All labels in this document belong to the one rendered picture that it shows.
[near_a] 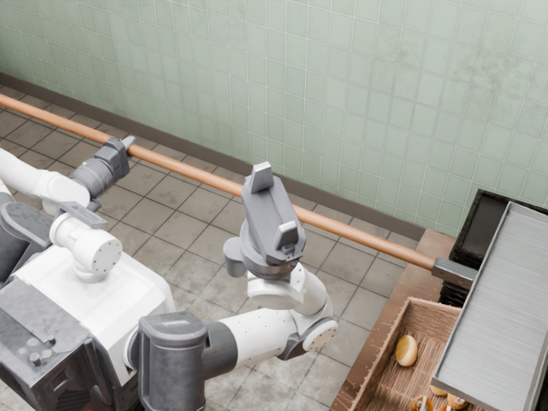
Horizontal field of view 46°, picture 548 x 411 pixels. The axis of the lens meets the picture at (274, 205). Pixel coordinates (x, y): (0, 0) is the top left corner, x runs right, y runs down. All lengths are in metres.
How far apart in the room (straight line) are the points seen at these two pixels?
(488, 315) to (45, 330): 0.87
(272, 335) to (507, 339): 0.50
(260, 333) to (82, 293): 0.31
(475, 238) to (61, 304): 1.24
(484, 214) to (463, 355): 0.78
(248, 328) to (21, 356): 0.37
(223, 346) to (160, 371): 0.11
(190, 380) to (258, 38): 2.07
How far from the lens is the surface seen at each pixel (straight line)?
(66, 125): 1.89
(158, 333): 1.04
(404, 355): 1.98
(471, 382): 1.33
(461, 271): 1.45
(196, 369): 1.06
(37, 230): 1.30
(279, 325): 1.18
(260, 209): 0.82
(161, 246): 3.13
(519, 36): 2.48
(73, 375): 1.13
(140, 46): 3.40
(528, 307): 1.47
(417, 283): 2.24
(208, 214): 3.25
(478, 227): 2.01
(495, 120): 2.67
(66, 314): 1.14
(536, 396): 1.03
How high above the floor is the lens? 2.27
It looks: 44 degrees down
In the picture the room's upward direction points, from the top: straight up
